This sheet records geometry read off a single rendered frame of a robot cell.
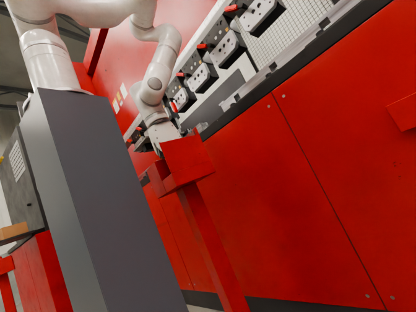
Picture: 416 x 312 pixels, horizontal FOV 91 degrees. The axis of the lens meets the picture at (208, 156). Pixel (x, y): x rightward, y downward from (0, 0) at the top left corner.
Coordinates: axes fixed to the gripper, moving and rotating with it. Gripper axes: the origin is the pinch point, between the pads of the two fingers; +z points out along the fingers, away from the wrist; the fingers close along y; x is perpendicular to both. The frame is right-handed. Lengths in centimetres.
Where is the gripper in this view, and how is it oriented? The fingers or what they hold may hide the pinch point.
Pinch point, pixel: (178, 163)
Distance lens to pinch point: 72.6
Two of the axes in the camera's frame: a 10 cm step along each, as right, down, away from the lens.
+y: -7.3, 3.2, -6.0
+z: 4.7, 8.8, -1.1
